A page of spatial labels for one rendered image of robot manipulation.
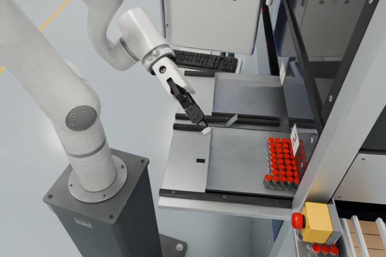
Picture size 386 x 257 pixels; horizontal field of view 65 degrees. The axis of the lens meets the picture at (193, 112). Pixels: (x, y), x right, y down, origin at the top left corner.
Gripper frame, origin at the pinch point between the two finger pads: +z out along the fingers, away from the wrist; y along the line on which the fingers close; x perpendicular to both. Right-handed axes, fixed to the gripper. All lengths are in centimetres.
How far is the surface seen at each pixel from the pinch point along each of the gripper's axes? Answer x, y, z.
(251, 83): -20, 63, -10
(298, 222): -5.1, 8.4, 35.0
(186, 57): -2, 79, -44
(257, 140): -8.0, 41.3, 12.5
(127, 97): 64, 168, -82
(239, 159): 0.6, 34.0, 14.8
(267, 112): -18, 52, 5
